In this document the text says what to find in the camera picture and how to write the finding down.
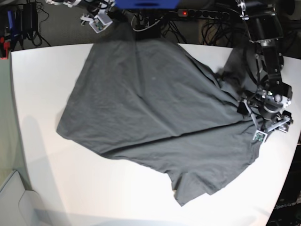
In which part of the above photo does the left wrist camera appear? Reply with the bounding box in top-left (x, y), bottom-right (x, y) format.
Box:
top-left (253, 129), bottom-right (268, 143)

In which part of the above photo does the blue tool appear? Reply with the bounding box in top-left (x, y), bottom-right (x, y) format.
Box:
top-left (7, 10), bottom-right (19, 40)

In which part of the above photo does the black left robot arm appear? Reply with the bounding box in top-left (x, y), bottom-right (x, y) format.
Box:
top-left (237, 0), bottom-right (293, 142)

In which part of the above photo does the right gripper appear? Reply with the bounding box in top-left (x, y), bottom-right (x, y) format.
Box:
top-left (80, 4), bottom-right (115, 26)

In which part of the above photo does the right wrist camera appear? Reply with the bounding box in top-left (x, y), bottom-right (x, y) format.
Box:
top-left (89, 13), bottom-right (113, 33)

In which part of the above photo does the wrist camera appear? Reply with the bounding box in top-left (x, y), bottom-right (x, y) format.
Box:
top-left (253, 129), bottom-right (268, 143)
top-left (89, 13), bottom-right (113, 33)

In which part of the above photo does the blue box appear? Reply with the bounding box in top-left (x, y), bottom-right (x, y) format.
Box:
top-left (116, 0), bottom-right (179, 9)

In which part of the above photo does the black power strip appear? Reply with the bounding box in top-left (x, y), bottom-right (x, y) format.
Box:
top-left (177, 9), bottom-right (230, 20)

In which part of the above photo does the black power adapter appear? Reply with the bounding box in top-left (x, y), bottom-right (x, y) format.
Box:
top-left (22, 2), bottom-right (38, 40)

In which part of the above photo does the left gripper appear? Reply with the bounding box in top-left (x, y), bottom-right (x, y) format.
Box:
top-left (237, 97), bottom-right (293, 134)

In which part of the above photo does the white cable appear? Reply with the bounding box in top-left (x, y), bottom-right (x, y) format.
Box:
top-left (130, 14), bottom-right (161, 32)

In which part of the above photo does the grey t-shirt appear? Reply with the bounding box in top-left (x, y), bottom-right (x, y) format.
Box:
top-left (56, 24), bottom-right (260, 206)

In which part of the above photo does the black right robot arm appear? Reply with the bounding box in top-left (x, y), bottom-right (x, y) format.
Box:
top-left (45, 0), bottom-right (116, 30)

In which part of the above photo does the red clamp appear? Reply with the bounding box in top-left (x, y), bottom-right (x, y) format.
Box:
top-left (0, 36), bottom-right (10, 60)

